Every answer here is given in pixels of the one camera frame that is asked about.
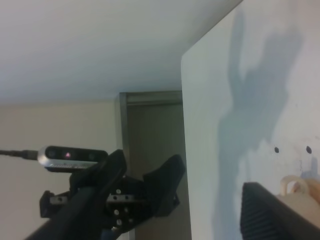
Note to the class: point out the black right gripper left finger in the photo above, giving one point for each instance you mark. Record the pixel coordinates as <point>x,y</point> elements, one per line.
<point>82,217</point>

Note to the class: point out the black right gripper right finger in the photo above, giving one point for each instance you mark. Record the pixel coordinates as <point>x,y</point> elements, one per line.
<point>265,216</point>

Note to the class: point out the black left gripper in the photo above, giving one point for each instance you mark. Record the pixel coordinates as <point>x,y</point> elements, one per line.
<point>134,202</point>

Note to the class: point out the white teacup far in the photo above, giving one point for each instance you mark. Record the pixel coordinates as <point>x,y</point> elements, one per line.
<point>293,184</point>

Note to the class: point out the grey door frame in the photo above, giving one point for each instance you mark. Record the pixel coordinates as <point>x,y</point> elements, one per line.
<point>150,130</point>

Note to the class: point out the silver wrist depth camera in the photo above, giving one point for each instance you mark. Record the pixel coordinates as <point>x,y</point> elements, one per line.
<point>61,159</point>

